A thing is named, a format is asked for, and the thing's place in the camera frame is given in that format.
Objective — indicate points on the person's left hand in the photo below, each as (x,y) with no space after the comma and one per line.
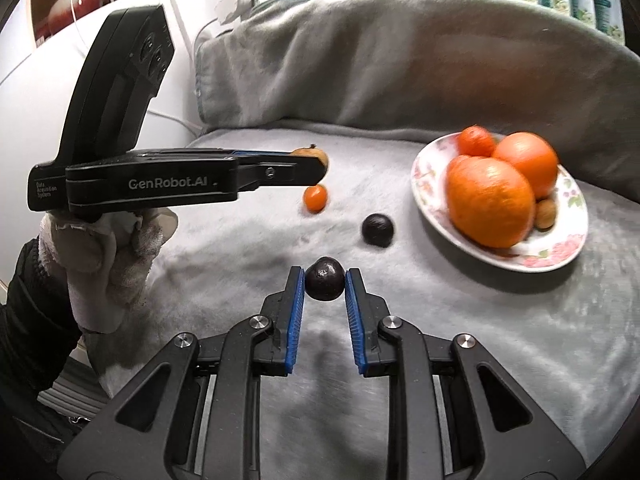
(95,270)

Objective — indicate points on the red wall picture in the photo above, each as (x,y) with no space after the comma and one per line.
(65,0)

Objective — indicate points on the white charger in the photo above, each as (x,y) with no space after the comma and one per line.
(232,5)

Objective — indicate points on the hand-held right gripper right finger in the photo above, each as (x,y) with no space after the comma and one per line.
(356,320)

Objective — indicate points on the small orange kumquat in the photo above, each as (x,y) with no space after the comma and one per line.
(316,198)

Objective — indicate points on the dark round fruit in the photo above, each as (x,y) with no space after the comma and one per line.
(377,230)
(325,280)

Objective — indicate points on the floral white plate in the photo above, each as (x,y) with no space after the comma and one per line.
(550,250)

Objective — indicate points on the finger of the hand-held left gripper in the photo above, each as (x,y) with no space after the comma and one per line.
(285,170)

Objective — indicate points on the grey pillow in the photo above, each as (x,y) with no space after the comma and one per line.
(400,60)

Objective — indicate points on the grey fleece blanket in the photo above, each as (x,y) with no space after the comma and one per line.
(500,335)

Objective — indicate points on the small brown fruit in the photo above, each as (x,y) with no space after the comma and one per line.
(546,214)
(310,151)

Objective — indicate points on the large orange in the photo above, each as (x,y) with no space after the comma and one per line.
(490,200)

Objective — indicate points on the mandarin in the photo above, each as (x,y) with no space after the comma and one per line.
(475,141)
(530,160)

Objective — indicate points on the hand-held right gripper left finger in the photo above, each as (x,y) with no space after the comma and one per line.
(296,320)

